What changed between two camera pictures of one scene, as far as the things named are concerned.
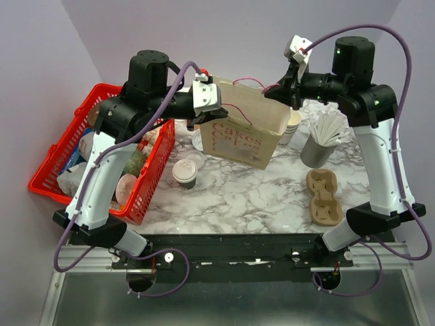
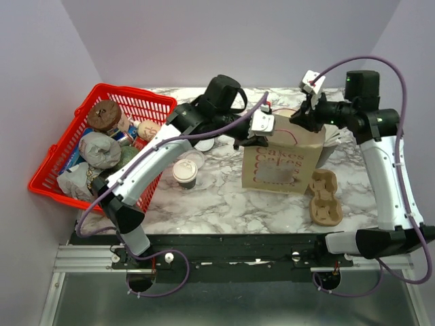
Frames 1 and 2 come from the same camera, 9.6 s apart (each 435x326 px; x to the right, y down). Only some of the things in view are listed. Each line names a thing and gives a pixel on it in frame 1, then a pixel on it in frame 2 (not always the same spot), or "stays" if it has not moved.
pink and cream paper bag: (251, 130) -> (285, 165)
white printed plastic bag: (68, 180) stays
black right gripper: (287, 90) -> (308, 120)
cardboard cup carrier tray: (325, 207) stays
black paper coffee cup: (188, 185) stays
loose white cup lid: (197, 157) stays
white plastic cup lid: (184, 170) stays
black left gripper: (205, 116) -> (258, 141)
